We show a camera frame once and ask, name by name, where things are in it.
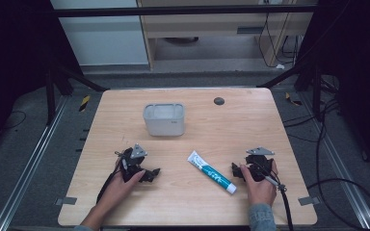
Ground black frame crossbar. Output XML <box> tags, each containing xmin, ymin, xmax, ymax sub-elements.
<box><xmin>49</xmin><ymin>4</ymin><xmax>318</xmax><ymax>18</ymax></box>

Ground thick black floor cable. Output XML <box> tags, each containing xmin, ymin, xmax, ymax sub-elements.
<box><xmin>282</xmin><ymin>95</ymin><xmax>370</xmax><ymax>231</ymax></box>

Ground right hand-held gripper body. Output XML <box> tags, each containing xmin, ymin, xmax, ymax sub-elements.
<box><xmin>244</xmin><ymin>146</ymin><xmax>276</xmax><ymax>183</ymax></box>

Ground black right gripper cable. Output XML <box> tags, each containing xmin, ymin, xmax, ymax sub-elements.
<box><xmin>259</xmin><ymin>168</ymin><xmax>295</xmax><ymax>231</ymax></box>

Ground metal floor rail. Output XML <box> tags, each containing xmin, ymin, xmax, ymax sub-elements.
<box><xmin>0</xmin><ymin>95</ymin><xmax>69</xmax><ymax>231</ymax></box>
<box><xmin>298</xmin><ymin>91</ymin><xmax>370</xmax><ymax>231</ymax></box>

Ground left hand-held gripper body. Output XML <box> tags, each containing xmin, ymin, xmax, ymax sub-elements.
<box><xmin>115</xmin><ymin>142</ymin><xmax>148</xmax><ymax>184</ymax></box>

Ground white cabinet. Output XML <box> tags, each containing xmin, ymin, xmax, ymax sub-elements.
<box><xmin>50</xmin><ymin>0</ymin><xmax>149</xmax><ymax>67</ymax></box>

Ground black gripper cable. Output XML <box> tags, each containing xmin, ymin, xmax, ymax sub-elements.
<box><xmin>259</xmin><ymin>168</ymin><xmax>295</xmax><ymax>231</ymax></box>
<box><xmin>95</xmin><ymin>156</ymin><xmax>125</xmax><ymax>205</ymax></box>

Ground black hanging cables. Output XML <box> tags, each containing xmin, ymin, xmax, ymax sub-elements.
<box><xmin>257</xmin><ymin>13</ymin><xmax>299</xmax><ymax>69</ymax></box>

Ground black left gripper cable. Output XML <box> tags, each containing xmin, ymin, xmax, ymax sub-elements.
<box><xmin>95</xmin><ymin>156</ymin><xmax>125</xmax><ymax>205</ymax></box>

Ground black frame stand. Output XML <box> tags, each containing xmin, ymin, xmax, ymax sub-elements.
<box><xmin>43</xmin><ymin>59</ymin><xmax>109</xmax><ymax>127</ymax></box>
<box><xmin>256</xmin><ymin>59</ymin><xmax>325</xmax><ymax>122</ymax></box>

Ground yellow and black tape strip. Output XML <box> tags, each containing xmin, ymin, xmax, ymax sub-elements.
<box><xmin>78</xmin><ymin>94</ymin><xmax>91</xmax><ymax>113</ymax></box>
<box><xmin>284</xmin><ymin>91</ymin><xmax>303</xmax><ymax>107</ymax></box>

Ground person's left hand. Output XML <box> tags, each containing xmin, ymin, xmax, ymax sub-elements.
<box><xmin>97</xmin><ymin>158</ymin><xmax>146</xmax><ymax>213</ymax></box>

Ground grey plastic container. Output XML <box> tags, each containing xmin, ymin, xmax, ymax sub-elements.
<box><xmin>143</xmin><ymin>102</ymin><xmax>186</xmax><ymax>138</ymax></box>

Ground grey table bracket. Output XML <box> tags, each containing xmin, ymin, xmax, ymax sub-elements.
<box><xmin>298</xmin><ymin>195</ymin><xmax>321</xmax><ymax>207</ymax></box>
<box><xmin>55</xmin><ymin>196</ymin><xmax>78</xmax><ymax>206</ymax></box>

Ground thin black floor cable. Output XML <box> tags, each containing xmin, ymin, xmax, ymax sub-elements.
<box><xmin>2</xmin><ymin>110</ymin><xmax>27</xmax><ymax>131</ymax></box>

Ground white and teal toothpaste tube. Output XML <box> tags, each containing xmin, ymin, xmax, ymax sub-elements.
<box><xmin>187</xmin><ymin>150</ymin><xmax>238</xmax><ymax>195</ymax></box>

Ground person's right hand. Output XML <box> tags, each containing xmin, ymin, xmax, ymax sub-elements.
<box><xmin>239</xmin><ymin>159</ymin><xmax>278</xmax><ymax>207</ymax></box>

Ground light wooden shelf unit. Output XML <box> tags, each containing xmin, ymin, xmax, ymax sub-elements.
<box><xmin>137</xmin><ymin>0</ymin><xmax>319</xmax><ymax>70</ymax></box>

